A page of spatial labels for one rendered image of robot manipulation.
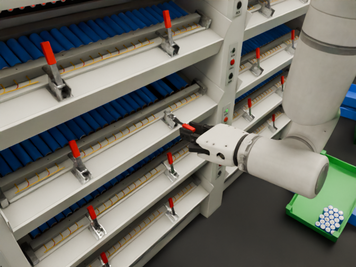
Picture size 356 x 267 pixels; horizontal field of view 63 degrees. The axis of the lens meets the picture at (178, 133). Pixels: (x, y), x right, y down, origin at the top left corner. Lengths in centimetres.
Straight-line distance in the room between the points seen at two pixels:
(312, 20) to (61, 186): 52
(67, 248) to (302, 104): 60
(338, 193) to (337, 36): 101
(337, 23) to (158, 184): 63
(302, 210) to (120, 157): 87
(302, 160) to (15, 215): 53
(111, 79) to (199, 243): 78
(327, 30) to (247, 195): 102
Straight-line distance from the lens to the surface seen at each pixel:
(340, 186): 138
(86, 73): 58
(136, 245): 98
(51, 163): 65
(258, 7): 104
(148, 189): 86
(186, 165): 93
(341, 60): 44
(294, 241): 126
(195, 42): 74
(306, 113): 48
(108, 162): 67
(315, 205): 134
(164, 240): 114
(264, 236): 124
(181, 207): 106
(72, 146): 60
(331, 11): 42
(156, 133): 74
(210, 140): 64
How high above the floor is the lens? 98
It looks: 36 degrees down
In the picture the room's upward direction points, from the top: straight up
